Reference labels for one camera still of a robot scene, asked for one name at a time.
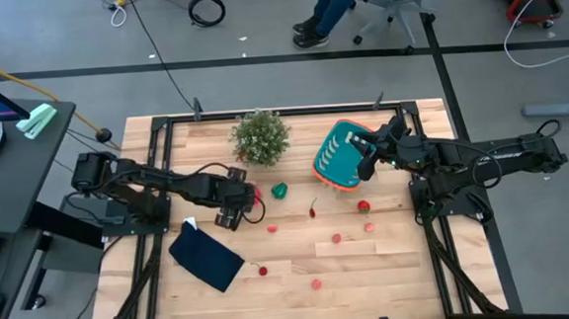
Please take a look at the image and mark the green plant in dark pot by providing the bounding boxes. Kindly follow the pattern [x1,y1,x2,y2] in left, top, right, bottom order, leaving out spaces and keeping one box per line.
[226,105,294,170]

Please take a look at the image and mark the white looped cable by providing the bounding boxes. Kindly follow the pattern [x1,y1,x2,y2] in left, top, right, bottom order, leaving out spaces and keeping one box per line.
[106,0,131,29]

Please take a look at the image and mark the grey office chair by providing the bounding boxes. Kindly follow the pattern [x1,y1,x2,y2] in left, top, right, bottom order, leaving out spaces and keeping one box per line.
[348,0,457,57]

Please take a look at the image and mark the navy blue folded cloth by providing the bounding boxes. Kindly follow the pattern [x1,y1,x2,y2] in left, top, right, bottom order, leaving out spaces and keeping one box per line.
[166,216,248,297]

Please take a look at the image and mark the grey desk foot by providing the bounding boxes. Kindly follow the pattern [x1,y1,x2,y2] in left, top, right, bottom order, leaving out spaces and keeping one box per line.
[521,95,569,120]

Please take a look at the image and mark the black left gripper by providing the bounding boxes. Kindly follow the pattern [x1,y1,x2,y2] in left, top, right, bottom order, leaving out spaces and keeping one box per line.
[200,164,259,234]

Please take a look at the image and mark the mint green stapler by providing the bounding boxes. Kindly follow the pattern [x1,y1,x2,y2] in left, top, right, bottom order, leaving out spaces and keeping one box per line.
[13,101,60,141]

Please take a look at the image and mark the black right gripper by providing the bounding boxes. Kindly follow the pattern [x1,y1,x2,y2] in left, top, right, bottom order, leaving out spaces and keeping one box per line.
[347,114,433,183]

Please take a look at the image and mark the dark grey side desk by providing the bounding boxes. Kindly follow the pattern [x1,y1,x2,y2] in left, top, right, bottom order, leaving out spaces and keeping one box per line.
[0,94,110,314]

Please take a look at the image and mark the yellow hose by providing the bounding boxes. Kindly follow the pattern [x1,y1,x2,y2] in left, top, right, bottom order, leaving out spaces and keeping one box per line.
[0,44,106,143]

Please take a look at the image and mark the black aluminium table frame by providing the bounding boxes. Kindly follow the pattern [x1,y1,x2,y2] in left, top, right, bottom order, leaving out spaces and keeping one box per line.
[75,78,526,319]

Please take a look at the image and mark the teal basket with orange rim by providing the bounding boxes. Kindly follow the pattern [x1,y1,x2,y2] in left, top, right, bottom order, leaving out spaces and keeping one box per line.
[309,116,396,196]

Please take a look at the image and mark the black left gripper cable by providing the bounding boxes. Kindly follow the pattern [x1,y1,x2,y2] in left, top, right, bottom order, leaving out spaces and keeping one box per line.
[240,196,268,226]

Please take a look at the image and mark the long black floor cable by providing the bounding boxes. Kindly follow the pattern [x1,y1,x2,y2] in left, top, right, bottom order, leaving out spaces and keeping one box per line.
[125,0,198,116]

